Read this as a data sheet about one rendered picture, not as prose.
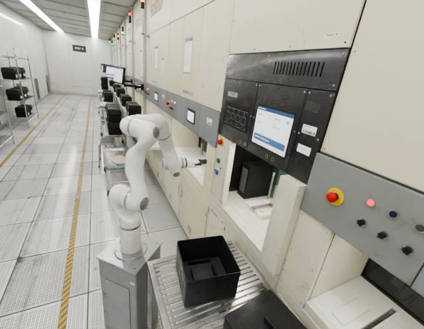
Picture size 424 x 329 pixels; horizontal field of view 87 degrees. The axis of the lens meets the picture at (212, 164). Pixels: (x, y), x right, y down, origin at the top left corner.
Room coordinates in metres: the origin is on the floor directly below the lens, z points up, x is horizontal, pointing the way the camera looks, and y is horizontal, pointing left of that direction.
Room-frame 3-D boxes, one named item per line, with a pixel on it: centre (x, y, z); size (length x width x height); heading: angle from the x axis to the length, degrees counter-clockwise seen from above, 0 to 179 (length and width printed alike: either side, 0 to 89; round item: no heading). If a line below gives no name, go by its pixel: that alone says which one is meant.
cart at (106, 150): (3.30, 1.48, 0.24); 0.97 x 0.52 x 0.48; 31
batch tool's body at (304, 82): (1.50, -0.60, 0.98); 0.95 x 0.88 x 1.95; 118
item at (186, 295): (0.91, -0.03, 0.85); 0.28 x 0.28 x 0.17; 20
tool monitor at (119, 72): (4.12, 1.63, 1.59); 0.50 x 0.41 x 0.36; 118
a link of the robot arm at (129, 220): (1.08, 0.46, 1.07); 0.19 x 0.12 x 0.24; 68
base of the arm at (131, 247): (1.07, 0.43, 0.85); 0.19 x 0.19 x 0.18
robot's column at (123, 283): (1.07, 0.43, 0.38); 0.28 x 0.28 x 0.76; 73
